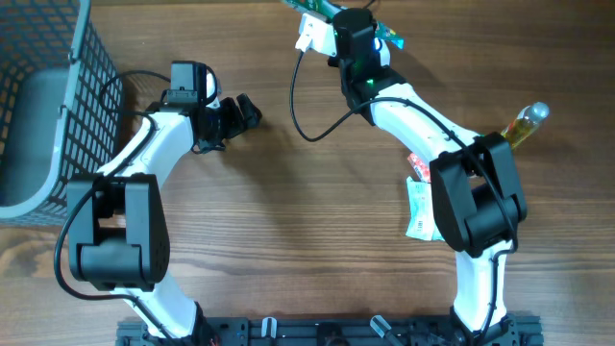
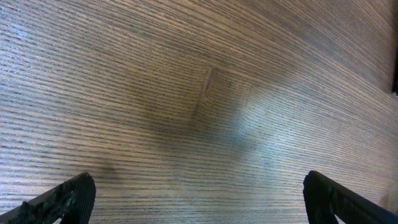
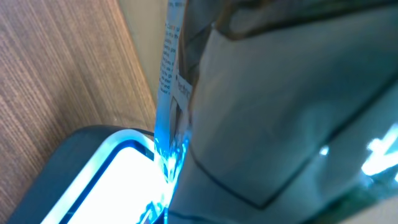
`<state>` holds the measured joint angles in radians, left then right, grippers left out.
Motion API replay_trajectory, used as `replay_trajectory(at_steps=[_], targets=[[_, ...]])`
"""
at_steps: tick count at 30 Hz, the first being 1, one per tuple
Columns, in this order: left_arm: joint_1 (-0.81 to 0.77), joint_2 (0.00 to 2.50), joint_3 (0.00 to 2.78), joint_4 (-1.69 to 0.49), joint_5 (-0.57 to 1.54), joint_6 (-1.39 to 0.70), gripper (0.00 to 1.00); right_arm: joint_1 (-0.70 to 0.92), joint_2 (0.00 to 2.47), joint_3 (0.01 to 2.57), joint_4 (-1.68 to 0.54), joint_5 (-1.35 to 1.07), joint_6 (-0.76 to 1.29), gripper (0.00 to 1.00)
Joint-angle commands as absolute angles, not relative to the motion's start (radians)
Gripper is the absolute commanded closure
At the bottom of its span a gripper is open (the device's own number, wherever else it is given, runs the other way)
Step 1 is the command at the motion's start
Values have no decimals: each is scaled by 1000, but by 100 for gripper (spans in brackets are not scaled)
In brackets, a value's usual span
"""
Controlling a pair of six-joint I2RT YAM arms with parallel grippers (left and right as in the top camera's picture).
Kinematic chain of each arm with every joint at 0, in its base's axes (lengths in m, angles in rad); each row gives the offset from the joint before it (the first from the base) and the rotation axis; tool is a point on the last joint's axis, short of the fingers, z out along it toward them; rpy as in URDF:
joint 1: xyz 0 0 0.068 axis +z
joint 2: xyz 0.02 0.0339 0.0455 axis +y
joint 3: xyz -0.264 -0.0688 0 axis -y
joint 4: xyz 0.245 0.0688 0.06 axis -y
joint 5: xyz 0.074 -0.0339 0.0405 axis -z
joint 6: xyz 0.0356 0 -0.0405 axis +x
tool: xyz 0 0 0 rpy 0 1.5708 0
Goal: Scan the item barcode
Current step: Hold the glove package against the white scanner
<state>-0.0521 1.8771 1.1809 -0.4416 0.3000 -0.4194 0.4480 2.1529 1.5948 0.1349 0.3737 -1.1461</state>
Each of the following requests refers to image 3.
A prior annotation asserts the green glove package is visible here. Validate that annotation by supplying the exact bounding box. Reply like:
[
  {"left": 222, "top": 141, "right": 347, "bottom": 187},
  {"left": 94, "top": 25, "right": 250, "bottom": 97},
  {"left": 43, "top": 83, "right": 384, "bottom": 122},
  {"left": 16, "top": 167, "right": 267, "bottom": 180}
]
[{"left": 154, "top": 0, "right": 397, "bottom": 223}]

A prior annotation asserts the white barcode scanner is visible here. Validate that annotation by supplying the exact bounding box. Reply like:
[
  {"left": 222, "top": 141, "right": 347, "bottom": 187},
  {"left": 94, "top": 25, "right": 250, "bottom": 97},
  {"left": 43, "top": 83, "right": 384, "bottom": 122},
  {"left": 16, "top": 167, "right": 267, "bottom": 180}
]
[{"left": 8, "top": 125, "right": 170, "bottom": 224}]

